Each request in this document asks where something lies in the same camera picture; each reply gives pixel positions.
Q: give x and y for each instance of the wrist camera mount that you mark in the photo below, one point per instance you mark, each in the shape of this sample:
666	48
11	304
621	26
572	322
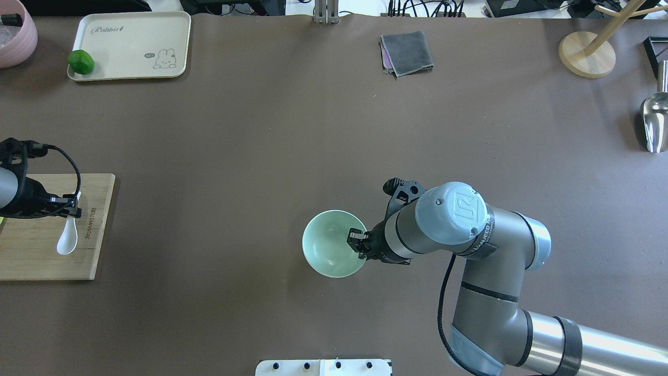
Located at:
15	153
401	193

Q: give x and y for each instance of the white pole base plate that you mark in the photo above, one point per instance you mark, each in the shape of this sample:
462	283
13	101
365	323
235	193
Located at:
361	366

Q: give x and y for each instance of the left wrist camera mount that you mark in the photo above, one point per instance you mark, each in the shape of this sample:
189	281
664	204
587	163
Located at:
15	153

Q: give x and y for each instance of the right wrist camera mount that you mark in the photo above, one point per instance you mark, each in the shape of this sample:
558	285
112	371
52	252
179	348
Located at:
401	193

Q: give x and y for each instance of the metal scoop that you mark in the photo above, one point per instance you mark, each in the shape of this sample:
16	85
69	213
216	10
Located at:
654	114

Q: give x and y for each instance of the aluminium frame post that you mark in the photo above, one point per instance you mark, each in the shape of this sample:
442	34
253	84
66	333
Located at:
326	11

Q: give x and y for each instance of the bamboo cutting board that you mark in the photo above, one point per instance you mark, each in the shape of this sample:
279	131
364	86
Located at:
28	247

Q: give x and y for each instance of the wooden mug tree stand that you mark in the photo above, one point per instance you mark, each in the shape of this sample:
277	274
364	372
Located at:
590	55

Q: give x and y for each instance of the cream rabbit tray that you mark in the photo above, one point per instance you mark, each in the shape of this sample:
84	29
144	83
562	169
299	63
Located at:
134	45

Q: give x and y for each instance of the black glass rack tray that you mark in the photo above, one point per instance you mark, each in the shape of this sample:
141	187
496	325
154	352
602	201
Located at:
654	47

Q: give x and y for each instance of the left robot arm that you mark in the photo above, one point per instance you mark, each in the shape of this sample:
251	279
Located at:
11	189

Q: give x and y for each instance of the pink bowl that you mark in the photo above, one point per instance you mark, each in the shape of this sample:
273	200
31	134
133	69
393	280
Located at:
22	45

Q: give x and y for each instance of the light green bowl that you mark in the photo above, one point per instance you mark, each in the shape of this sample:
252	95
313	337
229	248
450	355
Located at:
325	244

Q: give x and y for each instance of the grey folded cloth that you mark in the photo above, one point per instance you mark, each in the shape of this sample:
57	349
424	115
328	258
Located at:
405	53

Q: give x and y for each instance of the white plastic spoon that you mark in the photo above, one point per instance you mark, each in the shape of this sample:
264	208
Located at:
68	238

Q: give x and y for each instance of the green lime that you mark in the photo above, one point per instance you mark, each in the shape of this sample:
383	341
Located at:
81	62

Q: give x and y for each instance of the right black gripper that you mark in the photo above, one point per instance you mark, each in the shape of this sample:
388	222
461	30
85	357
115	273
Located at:
384	242

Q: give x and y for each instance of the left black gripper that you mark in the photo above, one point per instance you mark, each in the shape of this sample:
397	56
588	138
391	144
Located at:
30	195

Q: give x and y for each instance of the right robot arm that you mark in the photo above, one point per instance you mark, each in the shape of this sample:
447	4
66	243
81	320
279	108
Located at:
489	331

